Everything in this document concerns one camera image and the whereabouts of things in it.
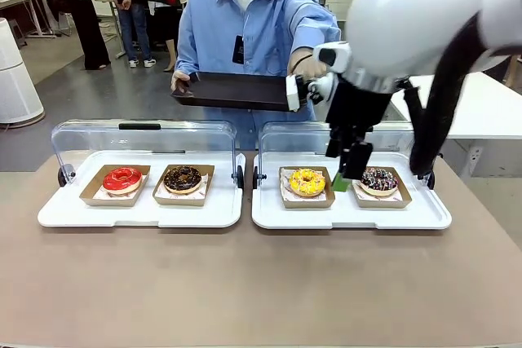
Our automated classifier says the sprinkled chocolate donut in box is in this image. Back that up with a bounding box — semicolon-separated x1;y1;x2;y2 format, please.
351;166;413;209

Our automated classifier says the paper liner under dark donut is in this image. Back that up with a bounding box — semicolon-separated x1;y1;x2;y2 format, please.
353;178;403;201

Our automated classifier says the white display tray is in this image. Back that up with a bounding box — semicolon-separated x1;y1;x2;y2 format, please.
251;151;453;230
37;150;245;229

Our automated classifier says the person's left hand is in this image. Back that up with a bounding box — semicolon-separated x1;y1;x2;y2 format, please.
287;55;330;81

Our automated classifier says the bystander in black skirt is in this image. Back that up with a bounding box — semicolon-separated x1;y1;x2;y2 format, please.
40;0;111;71

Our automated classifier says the clear display lid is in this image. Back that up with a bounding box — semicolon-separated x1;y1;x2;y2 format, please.
252;120;436;191
51;119;246;190

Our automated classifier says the person in blue shirt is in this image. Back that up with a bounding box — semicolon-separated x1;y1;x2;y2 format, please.
175;0;343;152

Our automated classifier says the red glazed donut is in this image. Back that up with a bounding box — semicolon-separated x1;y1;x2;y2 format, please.
102;167;144;196
78;164;152;207

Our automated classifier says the person's right hand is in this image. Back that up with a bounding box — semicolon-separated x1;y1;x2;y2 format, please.
170;69;192;99

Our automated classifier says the person's right forearm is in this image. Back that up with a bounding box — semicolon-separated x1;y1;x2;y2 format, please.
175;33;197;80

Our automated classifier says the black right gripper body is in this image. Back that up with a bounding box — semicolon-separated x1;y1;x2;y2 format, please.
325;73;393;149

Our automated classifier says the bystander in blue jeans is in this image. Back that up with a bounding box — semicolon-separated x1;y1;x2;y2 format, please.
95;0;158;68

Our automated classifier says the person's left forearm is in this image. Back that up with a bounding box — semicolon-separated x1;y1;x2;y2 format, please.
286;17;343;76

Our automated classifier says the white air purifier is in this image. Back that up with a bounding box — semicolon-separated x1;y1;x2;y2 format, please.
0;17;45;125

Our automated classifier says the yellow glazed donut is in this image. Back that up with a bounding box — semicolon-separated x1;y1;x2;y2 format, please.
279;166;336;209

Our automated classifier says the yellow sprinkled donut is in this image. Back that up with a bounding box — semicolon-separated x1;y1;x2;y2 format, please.
288;167;326;197

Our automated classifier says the white table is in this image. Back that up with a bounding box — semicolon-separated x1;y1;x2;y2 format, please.
389;71;522;180

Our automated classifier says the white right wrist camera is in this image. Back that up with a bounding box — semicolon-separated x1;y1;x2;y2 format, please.
284;73;335;113

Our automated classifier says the dark serving tray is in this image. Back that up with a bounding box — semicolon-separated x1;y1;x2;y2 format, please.
170;71;301;113

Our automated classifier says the dark donut with coloured sprinkles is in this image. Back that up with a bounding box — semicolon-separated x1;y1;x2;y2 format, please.
358;167;400;197

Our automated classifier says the black right arm cable sleeve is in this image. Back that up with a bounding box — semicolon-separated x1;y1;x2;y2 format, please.
403;9;490;177

